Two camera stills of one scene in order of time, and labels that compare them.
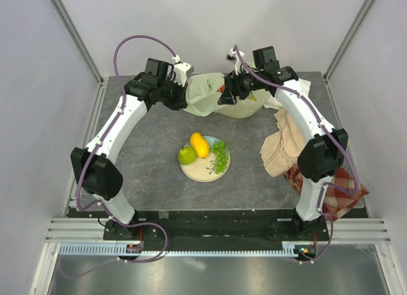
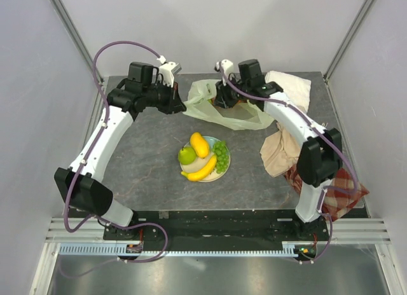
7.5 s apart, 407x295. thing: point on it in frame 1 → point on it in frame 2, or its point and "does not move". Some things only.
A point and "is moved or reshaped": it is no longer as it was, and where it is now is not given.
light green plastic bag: x=203 y=91 is moved or reshaped
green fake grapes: x=222 y=156 does not move
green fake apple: x=187 y=156 does not move
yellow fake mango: x=200 y=144 does not move
